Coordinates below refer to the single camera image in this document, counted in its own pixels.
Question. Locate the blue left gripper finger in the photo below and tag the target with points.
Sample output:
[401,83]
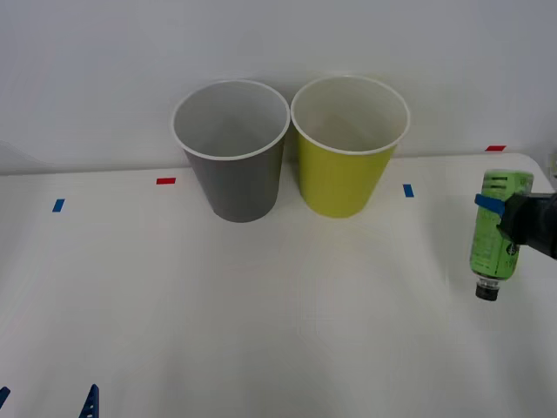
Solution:
[3,394]
[90,405]

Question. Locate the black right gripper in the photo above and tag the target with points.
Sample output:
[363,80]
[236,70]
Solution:
[533,222]

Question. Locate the green plastic bottle black cap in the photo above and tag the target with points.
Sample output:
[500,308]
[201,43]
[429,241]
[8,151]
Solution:
[489,244]

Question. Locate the yellow-green plastic waste bin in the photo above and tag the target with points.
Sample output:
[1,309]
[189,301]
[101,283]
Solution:
[341,183]

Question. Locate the grey plastic waste bin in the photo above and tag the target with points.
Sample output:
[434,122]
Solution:
[237,187]

